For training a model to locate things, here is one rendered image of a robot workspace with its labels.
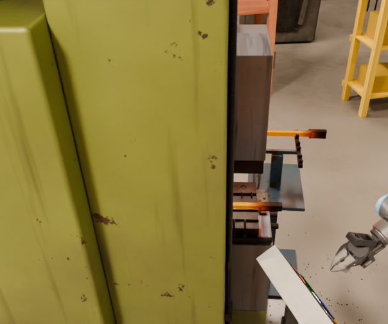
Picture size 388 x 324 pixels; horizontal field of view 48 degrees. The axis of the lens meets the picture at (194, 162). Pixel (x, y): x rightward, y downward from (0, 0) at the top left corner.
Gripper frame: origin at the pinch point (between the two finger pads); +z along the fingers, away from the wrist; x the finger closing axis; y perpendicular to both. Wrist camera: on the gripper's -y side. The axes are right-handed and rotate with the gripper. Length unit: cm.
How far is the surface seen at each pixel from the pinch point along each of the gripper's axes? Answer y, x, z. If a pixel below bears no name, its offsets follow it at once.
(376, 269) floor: 140, 59, -30
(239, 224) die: -0.4, 40.8, 18.6
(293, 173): 49, 89, -20
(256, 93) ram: -57, 33, -14
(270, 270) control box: -21.7, -0.1, 17.2
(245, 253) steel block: 9.4, 34.5, 24.5
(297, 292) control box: -21.7, -11.8, 14.1
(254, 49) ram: -68, 38, -22
